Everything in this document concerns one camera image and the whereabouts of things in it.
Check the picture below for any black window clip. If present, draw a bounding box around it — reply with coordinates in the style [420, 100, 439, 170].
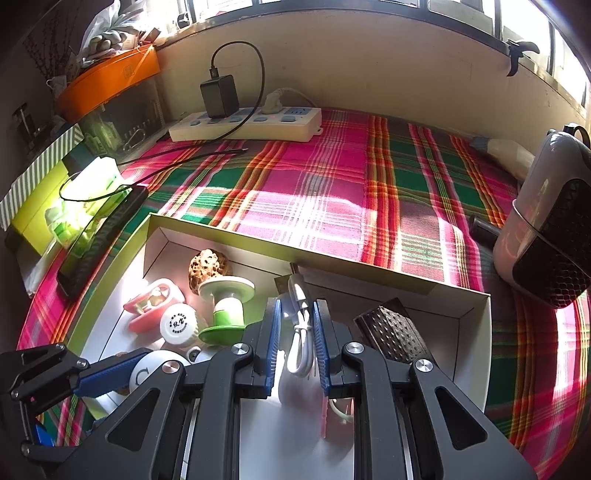
[507, 40, 540, 77]

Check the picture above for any light brown walnut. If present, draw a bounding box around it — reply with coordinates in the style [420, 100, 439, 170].
[188, 249, 232, 294]

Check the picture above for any grey black portable heater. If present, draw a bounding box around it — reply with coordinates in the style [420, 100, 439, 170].
[493, 124, 590, 309]

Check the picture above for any white cream jar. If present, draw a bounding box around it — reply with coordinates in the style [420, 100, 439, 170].
[159, 303, 199, 348]

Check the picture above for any yellow-green box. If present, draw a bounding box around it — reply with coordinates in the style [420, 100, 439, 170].
[10, 161, 68, 255]

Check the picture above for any black rectangular device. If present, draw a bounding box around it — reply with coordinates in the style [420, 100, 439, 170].
[353, 298, 436, 365]

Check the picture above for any striped box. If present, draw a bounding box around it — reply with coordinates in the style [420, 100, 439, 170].
[1, 123, 84, 231]

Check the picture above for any black charger adapter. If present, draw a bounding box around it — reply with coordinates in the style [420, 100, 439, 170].
[200, 67, 239, 119]

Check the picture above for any plaid bed sheet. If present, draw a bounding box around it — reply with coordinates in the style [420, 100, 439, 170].
[17, 108, 591, 480]

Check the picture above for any green white cardboard tray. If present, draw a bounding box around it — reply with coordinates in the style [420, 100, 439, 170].
[67, 212, 493, 480]

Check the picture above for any tissue pack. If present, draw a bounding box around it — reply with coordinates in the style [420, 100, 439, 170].
[44, 157, 123, 249]

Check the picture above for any black smartphone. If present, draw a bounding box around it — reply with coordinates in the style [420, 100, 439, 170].
[57, 186, 148, 300]

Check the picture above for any green white spool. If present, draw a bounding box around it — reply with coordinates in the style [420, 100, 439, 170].
[198, 276, 256, 346]

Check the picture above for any black charger cable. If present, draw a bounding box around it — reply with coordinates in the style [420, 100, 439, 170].
[58, 40, 267, 203]

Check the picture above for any white plug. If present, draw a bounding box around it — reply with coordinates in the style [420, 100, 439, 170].
[260, 87, 317, 115]

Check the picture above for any white panda egg toy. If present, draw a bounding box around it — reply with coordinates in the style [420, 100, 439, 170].
[128, 350, 190, 393]

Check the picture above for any orange box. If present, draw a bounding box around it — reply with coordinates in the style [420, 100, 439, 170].
[55, 45, 160, 123]

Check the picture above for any white power strip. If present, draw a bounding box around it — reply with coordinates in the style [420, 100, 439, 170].
[168, 107, 322, 142]

